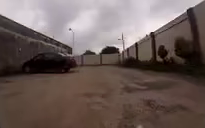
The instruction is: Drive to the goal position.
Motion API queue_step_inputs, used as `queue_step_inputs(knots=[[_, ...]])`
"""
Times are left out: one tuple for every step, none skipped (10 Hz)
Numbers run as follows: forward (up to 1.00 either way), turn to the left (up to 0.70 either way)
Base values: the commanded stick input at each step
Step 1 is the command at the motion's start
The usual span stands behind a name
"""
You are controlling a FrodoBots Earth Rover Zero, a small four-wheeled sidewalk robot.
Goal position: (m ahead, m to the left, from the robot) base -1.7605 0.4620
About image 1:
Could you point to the dark tree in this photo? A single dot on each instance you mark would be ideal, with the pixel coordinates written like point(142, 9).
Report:
point(89, 52)
point(109, 50)

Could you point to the low bush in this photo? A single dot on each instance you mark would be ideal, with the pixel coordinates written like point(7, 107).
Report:
point(130, 61)

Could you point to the utility pole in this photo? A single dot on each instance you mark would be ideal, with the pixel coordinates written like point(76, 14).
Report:
point(123, 43)

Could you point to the brown dirt road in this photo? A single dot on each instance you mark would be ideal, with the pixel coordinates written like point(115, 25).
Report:
point(90, 96)

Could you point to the street lamp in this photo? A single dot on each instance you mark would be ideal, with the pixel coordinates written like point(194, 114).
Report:
point(73, 41)

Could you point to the black car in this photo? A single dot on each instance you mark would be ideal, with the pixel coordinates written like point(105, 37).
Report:
point(48, 62)

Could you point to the small round bush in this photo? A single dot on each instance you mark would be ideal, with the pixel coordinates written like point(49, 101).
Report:
point(183, 48)
point(162, 52)

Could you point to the robot's own part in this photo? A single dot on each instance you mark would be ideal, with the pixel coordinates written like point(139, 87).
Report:
point(139, 126)

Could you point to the grass strip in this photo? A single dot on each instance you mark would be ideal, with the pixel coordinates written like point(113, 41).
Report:
point(176, 69)

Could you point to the grey concrete building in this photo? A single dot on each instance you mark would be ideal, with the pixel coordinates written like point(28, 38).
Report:
point(10, 50)

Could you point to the white panel wall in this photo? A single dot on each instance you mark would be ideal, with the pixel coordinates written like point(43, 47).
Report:
point(96, 59)

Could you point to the pale wall with dark pillars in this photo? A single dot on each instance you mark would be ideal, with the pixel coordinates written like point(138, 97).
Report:
point(176, 40)

